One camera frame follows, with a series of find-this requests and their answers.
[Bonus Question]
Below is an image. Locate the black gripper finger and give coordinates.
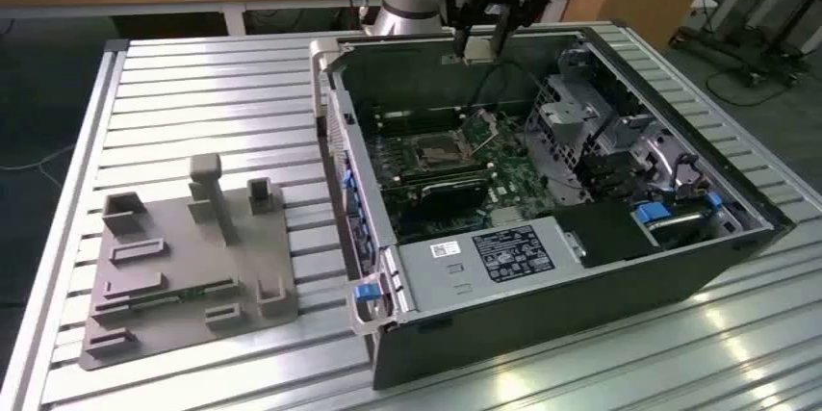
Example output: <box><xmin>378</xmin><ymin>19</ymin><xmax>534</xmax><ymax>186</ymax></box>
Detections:
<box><xmin>452</xmin><ymin>20</ymin><xmax>473</xmax><ymax>60</ymax></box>
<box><xmin>489</xmin><ymin>1</ymin><xmax>517</xmax><ymax>55</ymax></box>

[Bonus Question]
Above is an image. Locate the silver CPU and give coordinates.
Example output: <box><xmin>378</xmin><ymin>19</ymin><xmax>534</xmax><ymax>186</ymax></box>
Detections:
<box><xmin>462</xmin><ymin>39</ymin><xmax>498</xmax><ymax>64</ymax></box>

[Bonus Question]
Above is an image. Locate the metal socket cover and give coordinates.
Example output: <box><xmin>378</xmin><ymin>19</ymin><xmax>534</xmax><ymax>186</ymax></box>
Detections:
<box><xmin>461</xmin><ymin>110</ymin><xmax>506</xmax><ymax>155</ymax></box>

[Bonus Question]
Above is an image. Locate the CPU socket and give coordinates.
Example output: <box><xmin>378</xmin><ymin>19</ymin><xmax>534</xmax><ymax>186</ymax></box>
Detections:
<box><xmin>410</xmin><ymin>131</ymin><xmax>481</xmax><ymax>172</ymax></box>

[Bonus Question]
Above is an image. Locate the metal drive cage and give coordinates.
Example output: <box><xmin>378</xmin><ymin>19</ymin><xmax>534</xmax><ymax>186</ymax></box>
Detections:
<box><xmin>524</xmin><ymin>44</ymin><xmax>657</xmax><ymax>205</ymax></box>

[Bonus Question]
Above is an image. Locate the green motherboard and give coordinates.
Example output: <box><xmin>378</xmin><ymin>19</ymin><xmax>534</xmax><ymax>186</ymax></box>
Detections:
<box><xmin>360</xmin><ymin>105</ymin><xmax>561</xmax><ymax>244</ymax></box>

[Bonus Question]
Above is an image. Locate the black graphics card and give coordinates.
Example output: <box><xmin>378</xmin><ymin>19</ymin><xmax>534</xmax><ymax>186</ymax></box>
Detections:
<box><xmin>401</xmin><ymin>175</ymin><xmax>494</xmax><ymax>234</ymax></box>

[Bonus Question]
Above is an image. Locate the wheeled equipment stand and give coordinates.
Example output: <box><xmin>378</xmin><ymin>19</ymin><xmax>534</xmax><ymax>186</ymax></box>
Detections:
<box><xmin>668</xmin><ymin>0</ymin><xmax>822</xmax><ymax>90</ymax></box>

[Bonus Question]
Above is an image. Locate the blue disk carrier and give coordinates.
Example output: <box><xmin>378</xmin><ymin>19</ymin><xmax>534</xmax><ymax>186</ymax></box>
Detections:
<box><xmin>632</xmin><ymin>202</ymin><xmax>673</xmax><ymax>230</ymax></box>

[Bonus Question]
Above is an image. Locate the silver power supply unit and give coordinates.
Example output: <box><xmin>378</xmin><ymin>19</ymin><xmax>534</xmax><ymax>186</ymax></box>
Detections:
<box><xmin>393</xmin><ymin>216</ymin><xmax>590</xmax><ymax>314</ymax></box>

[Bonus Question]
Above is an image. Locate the black open PC case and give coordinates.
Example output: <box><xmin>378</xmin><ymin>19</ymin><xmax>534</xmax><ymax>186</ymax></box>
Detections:
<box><xmin>309</xmin><ymin>20</ymin><xmax>800</xmax><ymax>391</ymax></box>

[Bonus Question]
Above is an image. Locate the grey parts rack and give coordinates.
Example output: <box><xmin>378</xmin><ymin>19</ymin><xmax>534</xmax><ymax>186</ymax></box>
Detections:
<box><xmin>77</xmin><ymin>153</ymin><xmax>302</xmax><ymax>372</ymax></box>

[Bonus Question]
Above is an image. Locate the green RAM stick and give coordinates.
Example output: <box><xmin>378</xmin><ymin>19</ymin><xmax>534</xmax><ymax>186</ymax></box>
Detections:
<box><xmin>131</xmin><ymin>287</ymin><xmax>211</xmax><ymax>309</ymax></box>

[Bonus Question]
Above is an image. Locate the coloured wire bundle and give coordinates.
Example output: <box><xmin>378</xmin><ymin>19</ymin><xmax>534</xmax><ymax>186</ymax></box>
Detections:
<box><xmin>668</xmin><ymin>153</ymin><xmax>709</xmax><ymax>200</ymax></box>

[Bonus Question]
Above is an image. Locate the black plastic duct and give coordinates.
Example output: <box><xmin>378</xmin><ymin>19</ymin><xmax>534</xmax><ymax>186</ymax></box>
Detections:
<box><xmin>553</xmin><ymin>199</ymin><xmax>665</xmax><ymax>269</ymax></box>

